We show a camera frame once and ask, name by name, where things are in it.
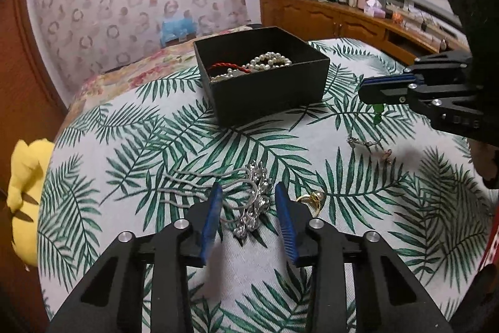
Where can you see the pink tissue box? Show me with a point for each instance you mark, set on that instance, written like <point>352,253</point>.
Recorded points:
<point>374,8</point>

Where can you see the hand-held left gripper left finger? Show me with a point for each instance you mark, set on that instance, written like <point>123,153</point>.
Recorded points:
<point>210,227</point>

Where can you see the green leaf print tablecloth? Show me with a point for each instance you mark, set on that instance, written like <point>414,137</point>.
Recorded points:
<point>156,145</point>

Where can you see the yellow plush toy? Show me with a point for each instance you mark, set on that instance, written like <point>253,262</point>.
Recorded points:
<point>27,192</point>

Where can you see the silver rhinestone hair comb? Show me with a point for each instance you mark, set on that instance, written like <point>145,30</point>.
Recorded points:
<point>255,200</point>

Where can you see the green drop earring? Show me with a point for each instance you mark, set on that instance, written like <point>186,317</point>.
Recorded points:
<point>377,114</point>

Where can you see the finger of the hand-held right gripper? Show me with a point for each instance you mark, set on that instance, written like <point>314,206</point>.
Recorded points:
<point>448,110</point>
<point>440,67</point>

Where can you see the black square box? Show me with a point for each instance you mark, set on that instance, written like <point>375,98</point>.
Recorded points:
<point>273,99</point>

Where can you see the wooden cabinet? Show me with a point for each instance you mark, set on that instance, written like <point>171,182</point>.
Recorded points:
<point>312,15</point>

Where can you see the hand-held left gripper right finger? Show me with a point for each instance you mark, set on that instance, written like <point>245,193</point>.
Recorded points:
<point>290,227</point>

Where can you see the floral blanket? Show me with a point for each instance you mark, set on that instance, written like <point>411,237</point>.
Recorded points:
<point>117,79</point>

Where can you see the small orange object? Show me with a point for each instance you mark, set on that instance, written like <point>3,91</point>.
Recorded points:
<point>397,17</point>

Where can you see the brown louvered wardrobe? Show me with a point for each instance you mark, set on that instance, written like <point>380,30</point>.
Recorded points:
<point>23,83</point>

